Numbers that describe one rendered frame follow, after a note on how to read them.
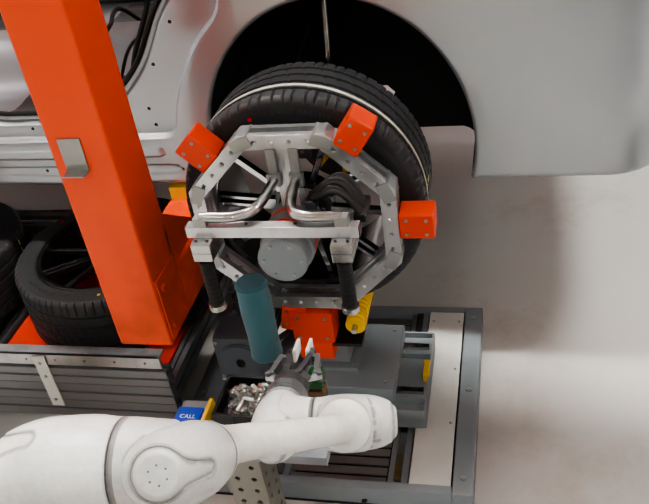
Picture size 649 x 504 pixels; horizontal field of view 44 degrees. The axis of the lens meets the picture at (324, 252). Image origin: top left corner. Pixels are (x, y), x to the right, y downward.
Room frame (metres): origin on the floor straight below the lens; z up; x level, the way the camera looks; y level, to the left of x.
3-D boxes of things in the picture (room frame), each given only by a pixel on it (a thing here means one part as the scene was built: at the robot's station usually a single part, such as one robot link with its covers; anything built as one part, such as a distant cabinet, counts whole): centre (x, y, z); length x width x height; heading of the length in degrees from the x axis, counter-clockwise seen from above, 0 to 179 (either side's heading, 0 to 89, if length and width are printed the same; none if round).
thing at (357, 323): (1.86, -0.09, 0.51); 0.29 x 0.06 x 0.06; 164
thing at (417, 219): (1.71, -0.25, 0.85); 0.09 x 0.08 x 0.07; 74
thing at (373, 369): (1.96, 0.01, 0.32); 0.40 x 0.30 x 0.28; 74
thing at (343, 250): (1.55, -0.05, 0.93); 0.09 x 0.05 x 0.05; 164
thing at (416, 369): (1.95, -0.03, 0.13); 0.50 x 0.36 x 0.10; 74
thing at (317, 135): (1.80, 0.06, 0.85); 0.54 x 0.07 x 0.54; 74
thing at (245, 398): (1.47, 0.22, 0.51); 0.20 x 0.14 x 0.13; 72
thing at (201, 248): (1.65, 0.28, 0.93); 0.09 x 0.05 x 0.05; 164
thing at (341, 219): (1.65, -0.01, 1.03); 0.19 x 0.18 x 0.11; 164
